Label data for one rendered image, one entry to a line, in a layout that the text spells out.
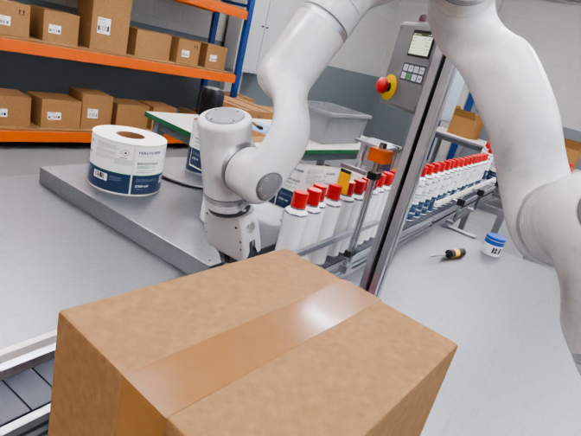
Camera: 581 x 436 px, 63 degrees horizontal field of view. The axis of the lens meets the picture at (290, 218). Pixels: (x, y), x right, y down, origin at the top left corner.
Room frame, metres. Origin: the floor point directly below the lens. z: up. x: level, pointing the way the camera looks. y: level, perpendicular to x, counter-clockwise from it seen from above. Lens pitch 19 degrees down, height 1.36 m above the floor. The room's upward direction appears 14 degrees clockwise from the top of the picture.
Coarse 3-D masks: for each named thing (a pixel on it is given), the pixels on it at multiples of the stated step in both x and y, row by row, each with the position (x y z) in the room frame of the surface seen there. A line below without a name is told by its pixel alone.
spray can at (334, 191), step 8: (336, 184) 1.11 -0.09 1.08; (328, 192) 1.09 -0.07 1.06; (336, 192) 1.09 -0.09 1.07; (328, 200) 1.09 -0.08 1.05; (336, 200) 1.09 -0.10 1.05; (328, 208) 1.08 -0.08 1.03; (336, 208) 1.08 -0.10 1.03; (328, 216) 1.08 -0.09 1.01; (336, 216) 1.09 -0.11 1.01; (328, 224) 1.08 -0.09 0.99; (320, 232) 1.08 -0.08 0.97; (328, 232) 1.08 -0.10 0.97; (328, 248) 1.09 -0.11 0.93; (312, 256) 1.08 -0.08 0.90; (320, 256) 1.08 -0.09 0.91; (320, 264) 1.08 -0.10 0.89
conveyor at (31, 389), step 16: (368, 240) 1.35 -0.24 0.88; (32, 368) 0.52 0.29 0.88; (48, 368) 0.53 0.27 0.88; (0, 384) 0.48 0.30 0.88; (16, 384) 0.48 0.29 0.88; (32, 384) 0.49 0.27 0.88; (48, 384) 0.50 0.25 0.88; (0, 400) 0.45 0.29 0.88; (16, 400) 0.46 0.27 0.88; (32, 400) 0.47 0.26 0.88; (48, 400) 0.47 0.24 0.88; (0, 416) 0.43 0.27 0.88; (16, 416) 0.44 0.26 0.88
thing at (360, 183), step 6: (354, 180) 1.21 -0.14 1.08; (360, 180) 1.21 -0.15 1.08; (354, 186) 1.20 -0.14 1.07; (360, 186) 1.20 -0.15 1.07; (354, 192) 1.20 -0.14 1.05; (360, 192) 1.20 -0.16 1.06; (354, 198) 1.19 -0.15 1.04; (360, 198) 1.20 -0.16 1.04; (354, 204) 1.19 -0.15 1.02; (360, 204) 1.20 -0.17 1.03; (354, 210) 1.19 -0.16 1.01; (354, 216) 1.19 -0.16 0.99; (348, 222) 1.19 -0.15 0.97; (354, 222) 1.20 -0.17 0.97; (348, 228) 1.19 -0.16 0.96; (342, 240) 1.19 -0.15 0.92; (348, 240) 1.20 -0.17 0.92; (342, 246) 1.19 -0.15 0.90; (342, 252) 1.19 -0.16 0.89
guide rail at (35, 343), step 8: (40, 336) 0.54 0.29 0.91; (48, 336) 0.55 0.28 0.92; (16, 344) 0.51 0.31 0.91; (24, 344) 0.52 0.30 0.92; (32, 344) 0.52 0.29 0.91; (40, 344) 0.53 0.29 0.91; (48, 344) 0.54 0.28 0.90; (0, 352) 0.49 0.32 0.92; (8, 352) 0.50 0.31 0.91; (16, 352) 0.50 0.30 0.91; (24, 352) 0.51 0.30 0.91; (0, 360) 0.49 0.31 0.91; (8, 360) 0.50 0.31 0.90
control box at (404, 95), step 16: (400, 32) 1.21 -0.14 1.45; (400, 48) 1.20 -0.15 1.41; (432, 48) 1.09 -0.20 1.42; (400, 64) 1.18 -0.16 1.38; (416, 64) 1.12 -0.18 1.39; (400, 80) 1.16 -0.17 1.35; (384, 96) 1.20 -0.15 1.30; (400, 96) 1.14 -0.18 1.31; (416, 96) 1.09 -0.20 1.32; (448, 96) 1.10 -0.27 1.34; (448, 112) 1.11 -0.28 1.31
